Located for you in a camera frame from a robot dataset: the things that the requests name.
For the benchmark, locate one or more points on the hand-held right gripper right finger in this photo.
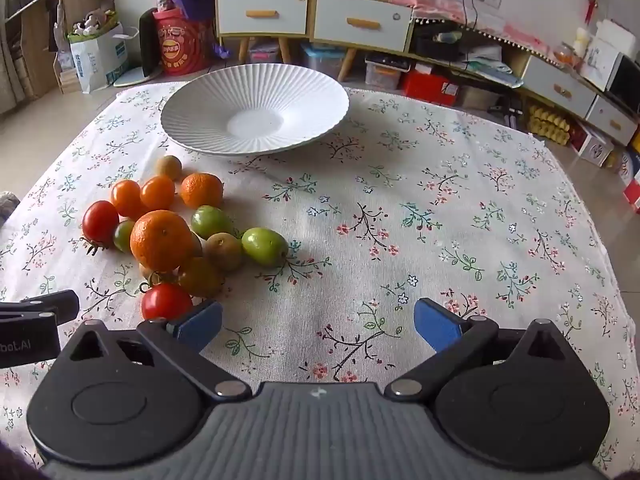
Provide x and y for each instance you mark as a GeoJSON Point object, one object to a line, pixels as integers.
{"type": "Point", "coordinates": [435, 325]}

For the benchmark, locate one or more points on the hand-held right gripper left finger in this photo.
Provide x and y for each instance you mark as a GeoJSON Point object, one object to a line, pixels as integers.
{"type": "Point", "coordinates": [200, 325]}

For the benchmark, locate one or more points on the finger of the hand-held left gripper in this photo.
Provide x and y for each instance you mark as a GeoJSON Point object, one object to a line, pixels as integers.
{"type": "Point", "coordinates": [60, 305]}

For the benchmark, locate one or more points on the red cherry tomato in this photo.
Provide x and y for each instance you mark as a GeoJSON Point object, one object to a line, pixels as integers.
{"type": "Point", "coordinates": [100, 222]}
{"type": "Point", "coordinates": [165, 302]}

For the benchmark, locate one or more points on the brown orange cherry tomato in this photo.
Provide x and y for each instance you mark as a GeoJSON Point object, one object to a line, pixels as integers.
{"type": "Point", "coordinates": [200, 276]}

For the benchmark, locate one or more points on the olive brown cherry tomato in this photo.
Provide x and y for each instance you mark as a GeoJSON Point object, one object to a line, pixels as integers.
{"type": "Point", "coordinates": [224, 251]}
{"type": "Point", "coordinates": [169, 167]}

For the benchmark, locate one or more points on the floral tablecloth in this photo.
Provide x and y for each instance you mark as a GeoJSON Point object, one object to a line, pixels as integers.
{"type": "Point", "coordinates": [400, 240]}

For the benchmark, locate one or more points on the green jujube behind mandarin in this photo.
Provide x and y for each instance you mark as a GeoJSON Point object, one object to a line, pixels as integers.
{"type": "Point", "coordinates": [122, 236]}

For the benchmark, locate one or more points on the large mandarin orange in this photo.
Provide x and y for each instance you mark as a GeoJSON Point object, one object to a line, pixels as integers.
{"type": "Point", "coordinates": [161, 240]}

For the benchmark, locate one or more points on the green jujube right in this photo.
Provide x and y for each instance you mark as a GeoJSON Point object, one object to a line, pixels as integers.
{"type": "Point", "coordinates": [264, 245]}

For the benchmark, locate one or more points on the green jujube upper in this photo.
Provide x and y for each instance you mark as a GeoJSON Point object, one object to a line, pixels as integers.
{"type": "Point", "coordinates": [210, 221]}

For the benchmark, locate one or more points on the small mandarin orange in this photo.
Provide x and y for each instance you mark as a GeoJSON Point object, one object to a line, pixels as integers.
{"type": "Point", "coordinates": [201, 190]}

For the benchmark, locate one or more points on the white ribbed plate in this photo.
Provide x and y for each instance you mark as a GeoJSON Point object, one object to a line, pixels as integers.
{"type": "Point", "coordinates": [255, 110]}

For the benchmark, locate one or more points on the pack of yellow bottles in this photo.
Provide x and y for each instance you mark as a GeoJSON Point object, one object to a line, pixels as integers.
{"type": "Point", "coordinates": [550, 122]}

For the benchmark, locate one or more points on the red box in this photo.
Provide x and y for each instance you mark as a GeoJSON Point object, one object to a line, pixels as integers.
{"type": "Point", "coordinates": [430, 87]}

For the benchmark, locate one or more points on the white paper bag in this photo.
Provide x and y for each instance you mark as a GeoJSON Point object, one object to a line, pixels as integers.
{"type": "Point", "coordinates": [97, 60]}

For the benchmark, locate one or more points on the long low wooden cabinet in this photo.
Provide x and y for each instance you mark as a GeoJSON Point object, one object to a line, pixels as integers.
{"type": "Point", "coordinates": [560, 90]}

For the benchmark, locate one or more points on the red bucket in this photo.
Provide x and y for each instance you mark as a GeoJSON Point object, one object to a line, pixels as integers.
{"type": "Point", "coordinates": [175, 55]}

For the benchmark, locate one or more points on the black board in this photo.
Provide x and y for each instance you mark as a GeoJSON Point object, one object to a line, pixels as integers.
{"type": "Point", "coordinates": [147, 45]}

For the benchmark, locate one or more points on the small pink storage box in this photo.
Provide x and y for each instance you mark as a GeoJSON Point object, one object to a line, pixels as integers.
{"type": "Point", "coordinates": [264, 52]}

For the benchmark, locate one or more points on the cardboard shelf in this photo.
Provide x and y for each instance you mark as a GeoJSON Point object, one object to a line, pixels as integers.
{"type": "Point", "coordinates": [40, 25]}

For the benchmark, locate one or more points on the clear storage box blue lid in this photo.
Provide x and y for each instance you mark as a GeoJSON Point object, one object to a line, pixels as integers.
{"type": "Point", "coordinates": [322, 62]}

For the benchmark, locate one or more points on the white drawer wooden cabinet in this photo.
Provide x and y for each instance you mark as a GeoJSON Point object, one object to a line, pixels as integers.
{"type": "Point", "coordinates": [340, 35]}
{"type": "Point", "coordinates": [235, 22]}

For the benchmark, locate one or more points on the pink blanket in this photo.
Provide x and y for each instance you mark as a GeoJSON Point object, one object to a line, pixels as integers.
{"type": "Point", "coordinates": [430, 2]}

